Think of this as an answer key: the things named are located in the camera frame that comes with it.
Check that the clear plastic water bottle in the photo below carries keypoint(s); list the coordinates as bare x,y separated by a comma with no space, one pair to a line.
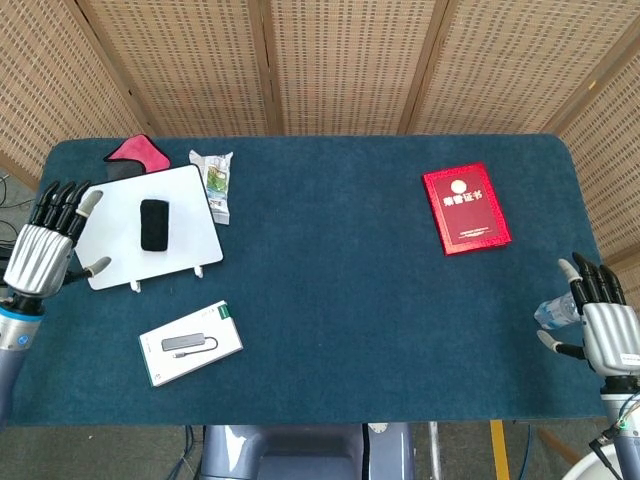
555,310

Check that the white USB hub box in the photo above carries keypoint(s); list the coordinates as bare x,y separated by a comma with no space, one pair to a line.
200,325

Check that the bamboo folding screen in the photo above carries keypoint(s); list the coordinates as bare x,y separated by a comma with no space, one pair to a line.
350,60

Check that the black whiteboard eraser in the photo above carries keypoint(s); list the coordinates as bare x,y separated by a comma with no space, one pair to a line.
154,225

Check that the red certificate book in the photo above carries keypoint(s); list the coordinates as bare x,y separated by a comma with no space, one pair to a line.
467,210

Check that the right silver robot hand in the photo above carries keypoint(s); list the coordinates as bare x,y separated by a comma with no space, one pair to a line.
612,335

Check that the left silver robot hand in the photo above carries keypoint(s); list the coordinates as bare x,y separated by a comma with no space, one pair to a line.
40,260

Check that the white green snack packet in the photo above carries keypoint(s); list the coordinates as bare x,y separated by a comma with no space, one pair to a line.
217,180

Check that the metal table leg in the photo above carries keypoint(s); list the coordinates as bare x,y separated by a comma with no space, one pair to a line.
433,450

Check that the blue table mat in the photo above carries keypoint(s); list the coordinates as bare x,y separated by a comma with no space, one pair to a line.
325,280

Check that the pink microfibre cloth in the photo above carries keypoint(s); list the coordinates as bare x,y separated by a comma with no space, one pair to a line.
142,150

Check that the white board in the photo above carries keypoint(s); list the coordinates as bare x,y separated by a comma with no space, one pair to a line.
190,225

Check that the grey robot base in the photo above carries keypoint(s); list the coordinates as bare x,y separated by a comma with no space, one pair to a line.
300,452

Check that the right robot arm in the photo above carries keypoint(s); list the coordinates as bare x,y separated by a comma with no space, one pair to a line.
620,405

